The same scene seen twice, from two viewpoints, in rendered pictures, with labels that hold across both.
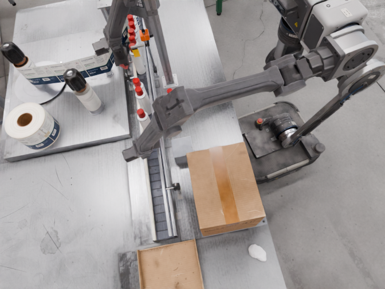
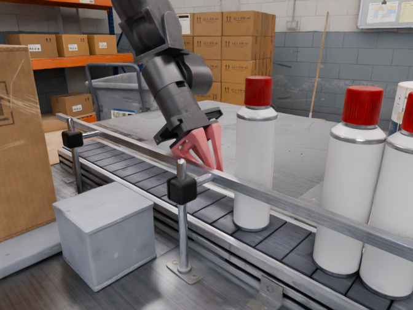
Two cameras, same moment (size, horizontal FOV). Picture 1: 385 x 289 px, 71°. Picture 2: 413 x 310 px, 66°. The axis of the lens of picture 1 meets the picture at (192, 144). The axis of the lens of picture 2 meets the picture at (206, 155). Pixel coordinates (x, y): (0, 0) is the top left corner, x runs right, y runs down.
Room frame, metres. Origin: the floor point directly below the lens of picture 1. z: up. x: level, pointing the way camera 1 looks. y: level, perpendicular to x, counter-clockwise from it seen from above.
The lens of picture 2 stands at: (0.90, -0.13, 1.13)
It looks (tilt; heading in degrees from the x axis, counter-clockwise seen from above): 20 degrees down; 134
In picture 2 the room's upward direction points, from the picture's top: straight up
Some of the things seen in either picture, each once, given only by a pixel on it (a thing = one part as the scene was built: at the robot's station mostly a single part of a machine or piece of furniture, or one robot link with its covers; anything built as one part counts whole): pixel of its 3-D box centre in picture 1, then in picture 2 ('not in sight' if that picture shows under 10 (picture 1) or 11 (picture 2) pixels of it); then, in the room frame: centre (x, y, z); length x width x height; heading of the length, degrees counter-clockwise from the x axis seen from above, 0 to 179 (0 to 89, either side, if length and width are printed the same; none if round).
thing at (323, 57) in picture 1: (317, 62); not in sight; (0.49, -0.41, 1.45); 0.09 x 0.08 x 0.12; 11
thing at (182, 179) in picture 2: not in sight; (193, 212); (0.64, 0.13, 0.91); 0.07 x 0.03 x 0.16; 90
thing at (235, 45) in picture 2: not in sight; (221, 73); (-1.85, 3.00, 0.70); 1.20 x 0.82 x 1.39; 17
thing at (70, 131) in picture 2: (173, 190); (86, 157); (0.34, 0.13, 0.91); 0.07 x 0.03 x 0.16; 90
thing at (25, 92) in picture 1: (40, 82); not in sight; (1.13, 0.80, 0.89); 0.31 x 0.31 x 0.01
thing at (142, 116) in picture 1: (145, 122); (254, 155); (0.68, 0.20, 0.98); 0.05 x 0.05 x 0.20
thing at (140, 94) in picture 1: (143, 100); (348, 184); (0.80, 0.20, 0.98); 0.05 x 0.05 x 0.20
